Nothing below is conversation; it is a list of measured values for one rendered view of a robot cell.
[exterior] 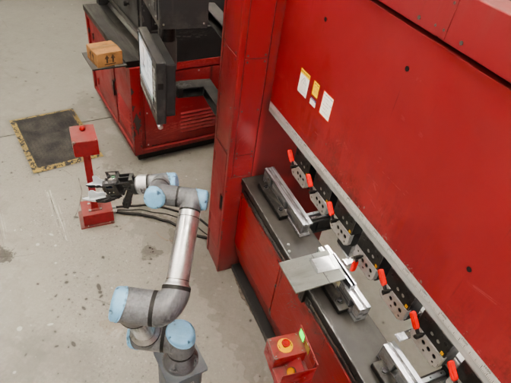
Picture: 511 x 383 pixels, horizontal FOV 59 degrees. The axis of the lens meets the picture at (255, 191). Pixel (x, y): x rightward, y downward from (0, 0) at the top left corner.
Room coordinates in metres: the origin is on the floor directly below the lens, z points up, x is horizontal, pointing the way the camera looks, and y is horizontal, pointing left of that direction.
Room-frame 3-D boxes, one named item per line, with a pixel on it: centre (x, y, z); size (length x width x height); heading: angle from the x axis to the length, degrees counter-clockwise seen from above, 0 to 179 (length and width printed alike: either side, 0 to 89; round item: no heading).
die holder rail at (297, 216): (1.93, -0.18, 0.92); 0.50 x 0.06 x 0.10; 29
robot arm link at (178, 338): (0.96, 0.21, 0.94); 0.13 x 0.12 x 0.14; 92
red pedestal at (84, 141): (2.42, 1.21, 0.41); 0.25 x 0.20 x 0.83; 119
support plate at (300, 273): (1.38, -0.32, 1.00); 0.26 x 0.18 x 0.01; 119
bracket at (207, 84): (2.45, 0.42, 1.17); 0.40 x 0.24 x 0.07; 29
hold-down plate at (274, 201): (1.95, -0.11, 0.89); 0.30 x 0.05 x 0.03; 29
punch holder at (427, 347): (0.95, -0.73, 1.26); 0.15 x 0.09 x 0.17; 29
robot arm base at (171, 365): (0.96, 0.20, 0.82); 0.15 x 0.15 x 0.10
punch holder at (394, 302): (1.12, -0.63, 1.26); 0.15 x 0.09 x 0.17; 29
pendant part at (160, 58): (2.23, 0.63, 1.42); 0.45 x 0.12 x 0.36; 28
